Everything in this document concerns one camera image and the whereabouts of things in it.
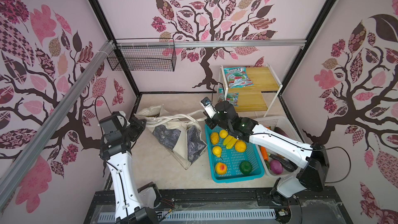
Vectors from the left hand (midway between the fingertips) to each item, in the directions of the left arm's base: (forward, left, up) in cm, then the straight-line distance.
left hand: (146, 122), depth 72 cm
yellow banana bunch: (0, -43, -21) cm, 48 cm away
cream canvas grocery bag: (-1, -14, -9) cm, 16 cm away
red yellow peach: (-16, -37, -20) cm, 45 cm away
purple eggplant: (+8, -76, -21) cm, 79 cm away
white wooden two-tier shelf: (+24, -57, -9) cm, 63 cm away
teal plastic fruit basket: (-9, -45, -26) cm, 52 cm away
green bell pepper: (-15, -50, -20) cm, 56 cm away
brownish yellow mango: (+2, -35, -20) cm, 40 cm away
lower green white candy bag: (+22, -45, -7) cm, 51 cm away
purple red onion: (-15, -66, -19) cm, 70 cm away
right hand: (+7, -30, +2) cm, 31 cm away
